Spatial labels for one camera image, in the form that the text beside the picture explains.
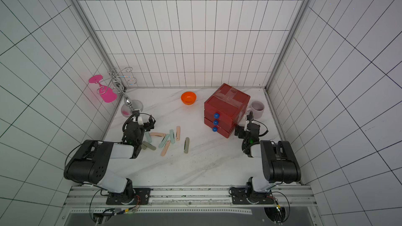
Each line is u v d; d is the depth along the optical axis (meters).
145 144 0.89
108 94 0.98
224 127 0.86
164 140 0.92
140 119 0.80
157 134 0.93
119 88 0.90
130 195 0.66
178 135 0.94
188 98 1.10
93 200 0.70
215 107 0.81
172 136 0.94
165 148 0.90
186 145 0.90
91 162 0.46
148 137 0.92
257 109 1.01
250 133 0.72
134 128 0.69
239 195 0.73
